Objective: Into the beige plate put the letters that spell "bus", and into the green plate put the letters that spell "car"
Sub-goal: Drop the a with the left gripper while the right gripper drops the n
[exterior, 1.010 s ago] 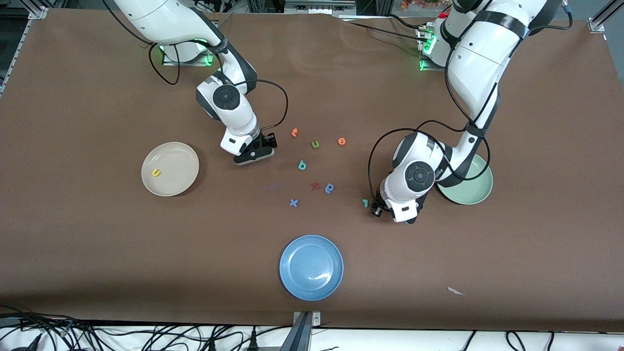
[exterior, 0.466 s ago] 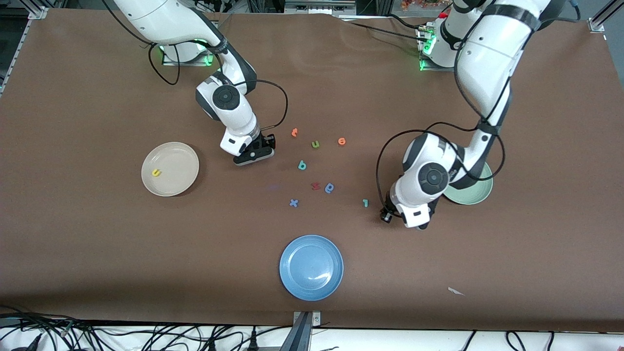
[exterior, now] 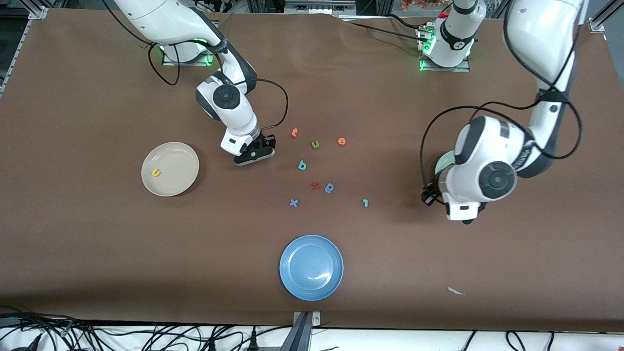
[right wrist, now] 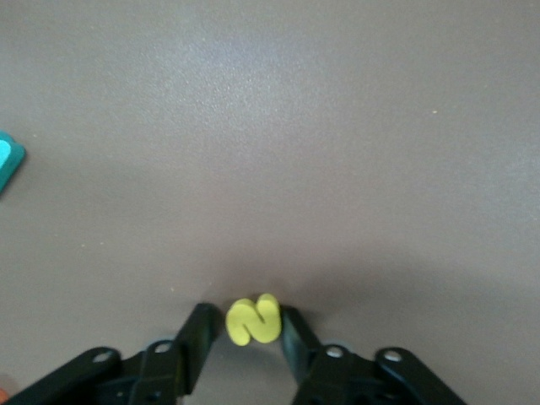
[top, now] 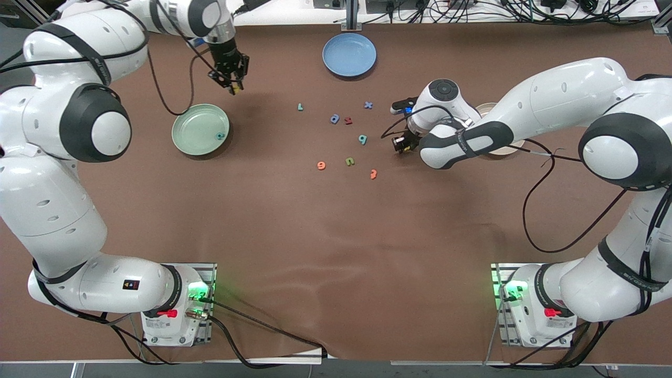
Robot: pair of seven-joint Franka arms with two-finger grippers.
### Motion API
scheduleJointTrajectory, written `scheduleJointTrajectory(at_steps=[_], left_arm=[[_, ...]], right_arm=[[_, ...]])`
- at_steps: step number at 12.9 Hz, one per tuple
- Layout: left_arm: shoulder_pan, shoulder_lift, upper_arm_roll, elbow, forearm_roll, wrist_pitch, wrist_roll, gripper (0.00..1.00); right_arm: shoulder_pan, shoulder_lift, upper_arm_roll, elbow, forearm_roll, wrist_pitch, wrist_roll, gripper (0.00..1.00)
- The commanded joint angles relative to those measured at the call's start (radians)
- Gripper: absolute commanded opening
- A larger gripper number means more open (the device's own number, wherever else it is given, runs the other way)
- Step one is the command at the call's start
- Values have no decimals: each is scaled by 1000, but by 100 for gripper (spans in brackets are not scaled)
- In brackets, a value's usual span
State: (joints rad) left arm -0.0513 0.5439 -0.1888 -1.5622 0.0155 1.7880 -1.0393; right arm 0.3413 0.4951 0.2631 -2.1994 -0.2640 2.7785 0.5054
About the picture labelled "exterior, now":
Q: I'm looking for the green round plate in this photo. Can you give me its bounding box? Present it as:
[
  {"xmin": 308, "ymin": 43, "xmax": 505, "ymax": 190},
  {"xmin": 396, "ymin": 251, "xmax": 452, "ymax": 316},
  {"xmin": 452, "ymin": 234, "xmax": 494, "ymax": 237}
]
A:
[{"xmin": 434, "ymin": 150, "xmax": 457, "ymax": 177}]

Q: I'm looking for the beige round plate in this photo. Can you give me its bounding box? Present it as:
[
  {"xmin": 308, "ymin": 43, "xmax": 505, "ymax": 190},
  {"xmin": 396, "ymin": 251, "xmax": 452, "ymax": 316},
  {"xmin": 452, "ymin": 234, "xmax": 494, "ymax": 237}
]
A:
[{"xmin": 141, "ymin": 142, "xmax": 200, "ymax": 197}]

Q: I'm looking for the blue round plate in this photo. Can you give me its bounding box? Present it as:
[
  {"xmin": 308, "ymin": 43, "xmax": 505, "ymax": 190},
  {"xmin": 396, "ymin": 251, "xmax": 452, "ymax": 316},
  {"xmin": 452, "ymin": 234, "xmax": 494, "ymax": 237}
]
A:
[{"xmin": 279, "ymin": 235, "xmax": 344, "ymax": 301}]

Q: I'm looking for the grey metal box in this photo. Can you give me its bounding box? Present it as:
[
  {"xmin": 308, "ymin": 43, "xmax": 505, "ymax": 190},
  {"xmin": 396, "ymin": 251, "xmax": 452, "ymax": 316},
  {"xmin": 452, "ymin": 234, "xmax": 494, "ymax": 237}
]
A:
[{"xmin": 284, "ymin": 0, "xmax": 357, "ymax": 15}]

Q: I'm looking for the orange patterned object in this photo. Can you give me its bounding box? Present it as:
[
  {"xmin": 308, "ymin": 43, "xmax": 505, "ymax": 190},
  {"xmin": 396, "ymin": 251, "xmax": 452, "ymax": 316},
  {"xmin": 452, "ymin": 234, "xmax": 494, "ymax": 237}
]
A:
[{"xmin": 400, "ymin": 0, "xmax": 449, "ymax": 11}]

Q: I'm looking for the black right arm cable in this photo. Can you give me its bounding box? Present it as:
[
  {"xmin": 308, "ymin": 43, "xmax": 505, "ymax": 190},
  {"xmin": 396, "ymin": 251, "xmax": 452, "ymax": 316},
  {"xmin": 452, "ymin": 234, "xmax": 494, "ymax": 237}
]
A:
[{"xmin": 100, "ymin": 0, "xmax": 289, "ymax": 133}]

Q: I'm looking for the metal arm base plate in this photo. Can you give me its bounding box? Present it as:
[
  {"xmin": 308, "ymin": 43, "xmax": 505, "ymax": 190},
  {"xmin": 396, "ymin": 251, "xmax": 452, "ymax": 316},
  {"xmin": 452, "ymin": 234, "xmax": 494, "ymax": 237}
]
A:
[
  {"xmin": 162, "ymin": 44, "xmax": 215, "ymax": 67},
  {"xmin": 418, "ymin": 27, "xmax": 471, "ymax": 73}
]

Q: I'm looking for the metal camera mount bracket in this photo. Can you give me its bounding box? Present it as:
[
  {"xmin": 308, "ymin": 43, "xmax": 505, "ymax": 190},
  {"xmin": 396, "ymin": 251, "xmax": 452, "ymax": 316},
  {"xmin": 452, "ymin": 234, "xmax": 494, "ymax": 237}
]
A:
[{"xmin": 292, "ymin": 311, "xmax": 321, "ymax": 328}]

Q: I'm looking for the black base cable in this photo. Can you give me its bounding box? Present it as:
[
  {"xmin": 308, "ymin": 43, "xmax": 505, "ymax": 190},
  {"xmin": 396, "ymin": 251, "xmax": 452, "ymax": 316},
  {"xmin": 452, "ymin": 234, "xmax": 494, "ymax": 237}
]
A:
[
  {"xmin": 388, "ymin": 13, "xmax": 432, "ymax": 31},
  {"xmin": 349, "ymin": 20, "xmax": 424, "ymax": 40}
]

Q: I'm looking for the black camera pole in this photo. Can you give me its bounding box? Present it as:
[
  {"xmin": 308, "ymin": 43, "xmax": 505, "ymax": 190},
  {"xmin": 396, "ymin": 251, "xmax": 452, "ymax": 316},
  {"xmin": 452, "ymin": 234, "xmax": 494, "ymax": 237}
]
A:
[{"xmin": 279, "ymin": 312, "xmax": 312, "ymax": 351}]

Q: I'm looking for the aluminium frame profile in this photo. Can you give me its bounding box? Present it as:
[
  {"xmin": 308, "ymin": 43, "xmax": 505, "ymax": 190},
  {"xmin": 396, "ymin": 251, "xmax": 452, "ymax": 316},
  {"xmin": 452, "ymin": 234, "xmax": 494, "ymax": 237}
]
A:
[
  {"xmin": 587, "ymin": 0, "xmax": 624, "ymax": 34},
  {"xmin": 27, "ymin": 0, "xmax": 49, "ymax": 20}
]

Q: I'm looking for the aluminium side rail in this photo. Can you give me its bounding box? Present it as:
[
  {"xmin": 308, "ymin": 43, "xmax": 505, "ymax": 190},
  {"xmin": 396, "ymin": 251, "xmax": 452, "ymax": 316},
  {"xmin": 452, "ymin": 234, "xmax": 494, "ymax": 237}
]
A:
[{"xmin": 0, "ymin": 19, "xmax": 26, "ymax": 96}]

